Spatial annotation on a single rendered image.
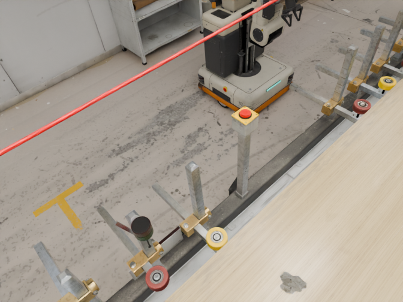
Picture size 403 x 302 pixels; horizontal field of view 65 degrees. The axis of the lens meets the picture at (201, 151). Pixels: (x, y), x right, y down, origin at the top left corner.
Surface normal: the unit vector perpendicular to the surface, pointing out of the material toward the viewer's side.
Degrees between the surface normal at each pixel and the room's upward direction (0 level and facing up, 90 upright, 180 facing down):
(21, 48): 90
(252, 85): 0
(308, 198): 0
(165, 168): 0
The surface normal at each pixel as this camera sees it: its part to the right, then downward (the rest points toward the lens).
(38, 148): -0.07, -0.65
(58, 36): 0.67, 0.53
